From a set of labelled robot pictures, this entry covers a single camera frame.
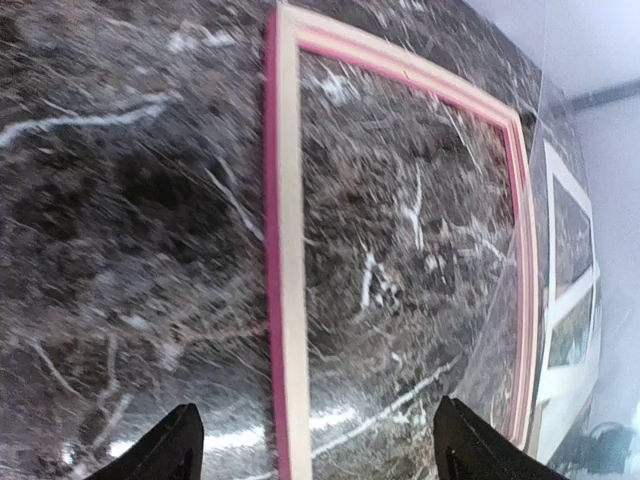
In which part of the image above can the white mat board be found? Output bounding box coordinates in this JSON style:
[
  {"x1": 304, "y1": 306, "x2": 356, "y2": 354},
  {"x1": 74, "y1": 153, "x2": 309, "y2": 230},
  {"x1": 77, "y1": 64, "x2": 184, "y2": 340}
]
[{"x1": 530, "y1": 142, "x2": 601, "y2": 464}]

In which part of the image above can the landscape photo print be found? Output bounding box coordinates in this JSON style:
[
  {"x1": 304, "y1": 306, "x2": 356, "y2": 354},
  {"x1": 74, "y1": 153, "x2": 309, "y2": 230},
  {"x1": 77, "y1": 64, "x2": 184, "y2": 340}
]
[{"x1": 548, "y1": 290, "x2": 592, "y2": 368}]

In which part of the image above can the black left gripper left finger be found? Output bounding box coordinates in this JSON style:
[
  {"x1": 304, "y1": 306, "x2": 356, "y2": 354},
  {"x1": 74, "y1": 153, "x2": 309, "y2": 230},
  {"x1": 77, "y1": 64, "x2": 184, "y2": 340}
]
[{"x1": 89, "y1": 403, "x2": 204, "y2": 480}]

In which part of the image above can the light wooden picture frame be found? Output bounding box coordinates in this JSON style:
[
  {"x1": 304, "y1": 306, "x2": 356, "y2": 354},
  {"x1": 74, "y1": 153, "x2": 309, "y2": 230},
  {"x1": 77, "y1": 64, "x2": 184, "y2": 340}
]
[{"x1": 263, "y1": 3, "x2": 539, "y2": 479}]

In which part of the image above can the black right corner post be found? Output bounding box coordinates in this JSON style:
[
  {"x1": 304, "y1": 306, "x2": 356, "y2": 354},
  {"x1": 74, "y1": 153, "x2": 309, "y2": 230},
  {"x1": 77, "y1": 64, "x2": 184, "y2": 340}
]
[{"x1": 569, "y1": 79, "x2": 640, "y2": 112}]

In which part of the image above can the clear acrylic sheet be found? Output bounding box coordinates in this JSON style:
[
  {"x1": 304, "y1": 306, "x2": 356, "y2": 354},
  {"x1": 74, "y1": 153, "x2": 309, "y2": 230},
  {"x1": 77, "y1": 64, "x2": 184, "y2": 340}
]
[{"x1": 464, "y1": 0, "x2": 640, "y2": 480}]

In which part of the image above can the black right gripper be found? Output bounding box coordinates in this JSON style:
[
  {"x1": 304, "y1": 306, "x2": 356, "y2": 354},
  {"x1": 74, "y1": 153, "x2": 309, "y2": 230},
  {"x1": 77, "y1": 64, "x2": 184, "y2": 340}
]
[{"x1": 585, "y1": 422, "x2": 639, "y2": 475}]

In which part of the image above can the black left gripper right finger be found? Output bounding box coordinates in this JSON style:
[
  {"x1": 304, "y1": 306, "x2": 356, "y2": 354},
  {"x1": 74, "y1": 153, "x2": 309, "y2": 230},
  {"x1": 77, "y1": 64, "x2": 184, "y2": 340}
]
[{"x1": 433, "y1": 396, "x2": 565, "y2": 480}]

